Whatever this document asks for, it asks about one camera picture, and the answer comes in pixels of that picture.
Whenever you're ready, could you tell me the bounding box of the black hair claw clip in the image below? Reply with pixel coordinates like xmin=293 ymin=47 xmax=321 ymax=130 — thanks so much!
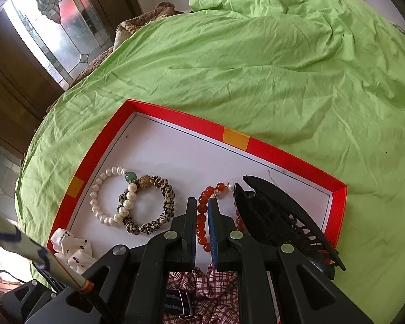
xmin=234 ymin=175 xmax=346 ymax=279

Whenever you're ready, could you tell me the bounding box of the green bed sheet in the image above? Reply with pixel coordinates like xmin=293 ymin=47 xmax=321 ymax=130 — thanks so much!
xmin=15 ymin=0 xmax=405 ymax=324

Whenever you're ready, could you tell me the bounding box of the brown knitted blanket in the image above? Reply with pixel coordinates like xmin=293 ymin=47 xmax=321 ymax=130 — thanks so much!
xmin=47 ymin=2 xmax=190 ymax=112

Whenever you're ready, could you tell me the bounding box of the white black-dotted scrunchie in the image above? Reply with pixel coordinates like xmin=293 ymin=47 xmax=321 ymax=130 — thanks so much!
xmin=50 ymin=228 xmax=97 ymax=274

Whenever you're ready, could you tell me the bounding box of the orange bead bracelet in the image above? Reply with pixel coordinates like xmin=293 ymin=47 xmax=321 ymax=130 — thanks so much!
xmin=196 ymin=181 xmax=245 ymax=253

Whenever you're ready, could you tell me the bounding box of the brown wooden door frame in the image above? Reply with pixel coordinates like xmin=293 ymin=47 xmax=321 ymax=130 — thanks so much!
xmin=0 ymin=0 xmax=142 ymax=156

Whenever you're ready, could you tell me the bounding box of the red checked cloth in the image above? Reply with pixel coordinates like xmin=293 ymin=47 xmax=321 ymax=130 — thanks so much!
xmin=164 ymin=265 xmax=240 ymax=324

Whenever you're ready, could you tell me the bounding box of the white pearl bracelet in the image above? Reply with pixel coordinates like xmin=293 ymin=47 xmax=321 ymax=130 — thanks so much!
xmin=90 ymin=166 xmax=138 ymax=226

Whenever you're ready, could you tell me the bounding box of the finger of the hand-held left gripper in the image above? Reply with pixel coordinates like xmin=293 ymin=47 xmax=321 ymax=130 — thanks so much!
xmin=0 ymin=279 xmax=59 ymax=324

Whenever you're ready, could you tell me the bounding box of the red box with white inside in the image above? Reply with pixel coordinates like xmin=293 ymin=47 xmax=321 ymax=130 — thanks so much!
xmin=45 ymin=99 xmax=348 ymax=277

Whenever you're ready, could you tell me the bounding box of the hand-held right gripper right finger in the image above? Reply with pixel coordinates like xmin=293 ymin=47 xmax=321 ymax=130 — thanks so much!
xmin=208 ymin=198 xmax=373 ymax=324

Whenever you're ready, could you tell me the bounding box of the leopard pattern bead bracelet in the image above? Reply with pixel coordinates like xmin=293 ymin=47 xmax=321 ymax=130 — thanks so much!
xmin=117 ymin=175 xmax=176 ymax=236

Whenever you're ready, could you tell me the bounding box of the paper-wrapped stick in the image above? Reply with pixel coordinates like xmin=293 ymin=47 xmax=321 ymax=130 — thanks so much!
xmin=0 ymin=201 xmax=95 ymax=292

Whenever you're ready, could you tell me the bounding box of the blue striped hair clip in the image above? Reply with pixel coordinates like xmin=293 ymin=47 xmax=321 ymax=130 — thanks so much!
xmin=165 ymin=288 xmax=193 ymax=318

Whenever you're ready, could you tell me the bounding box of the leaded glass door panel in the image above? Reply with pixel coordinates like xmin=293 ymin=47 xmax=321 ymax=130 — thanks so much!
xmin=3 ymin=0 xmax=98 ymax=88

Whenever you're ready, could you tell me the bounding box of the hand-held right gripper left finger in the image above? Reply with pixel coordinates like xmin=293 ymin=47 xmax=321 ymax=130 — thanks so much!
xmin=25 ymin=197 xmax=198 ymax=324

